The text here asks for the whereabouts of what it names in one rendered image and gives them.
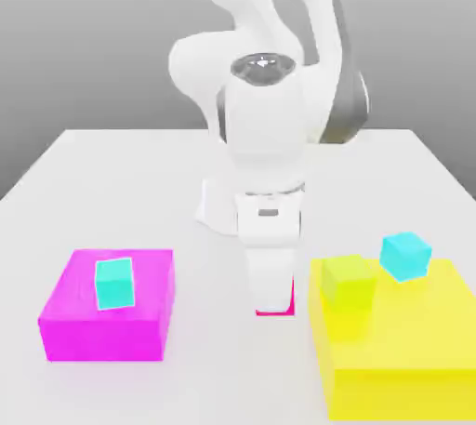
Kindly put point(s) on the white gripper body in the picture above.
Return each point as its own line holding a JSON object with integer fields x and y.
{"x": 270, "y": 276}

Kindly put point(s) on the small red cube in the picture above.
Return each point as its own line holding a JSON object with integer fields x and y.
{"x": 292, "y": 302}

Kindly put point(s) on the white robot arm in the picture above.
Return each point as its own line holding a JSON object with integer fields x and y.
{"x": 260, "y": 123}

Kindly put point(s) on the small lime yellow cube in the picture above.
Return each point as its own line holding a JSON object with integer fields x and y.
{"x": 347, "y": 283}

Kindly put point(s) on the small cyan cube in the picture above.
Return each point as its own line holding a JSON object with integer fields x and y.
{"x": 405, "y": 255}

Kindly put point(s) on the small turquoise cube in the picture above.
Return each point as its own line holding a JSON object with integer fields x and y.
{"x": 114, "y": 285}

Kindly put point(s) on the large yellow box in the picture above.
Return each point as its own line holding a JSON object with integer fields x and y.
{"x": 409, "y": 358}

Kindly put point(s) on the large magenta box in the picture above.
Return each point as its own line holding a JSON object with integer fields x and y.
{"x": 104, "y": 335}

